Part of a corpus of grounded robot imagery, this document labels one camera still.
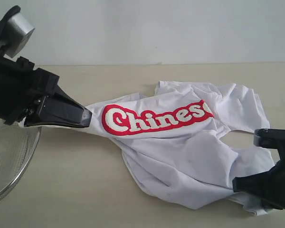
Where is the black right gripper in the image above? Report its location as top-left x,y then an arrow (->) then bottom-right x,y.
232,128 -> 285,210

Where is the white t-shirt with red logo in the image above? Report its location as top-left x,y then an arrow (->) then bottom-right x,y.
18,80 -> 280,211

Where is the round wire mesh basket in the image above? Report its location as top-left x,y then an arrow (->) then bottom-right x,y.
0,119 -> 41,200

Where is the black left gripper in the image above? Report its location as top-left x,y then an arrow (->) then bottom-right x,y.
0,56 -> 92,128

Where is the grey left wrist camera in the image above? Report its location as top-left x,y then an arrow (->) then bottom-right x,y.
0,12 -> 35,58

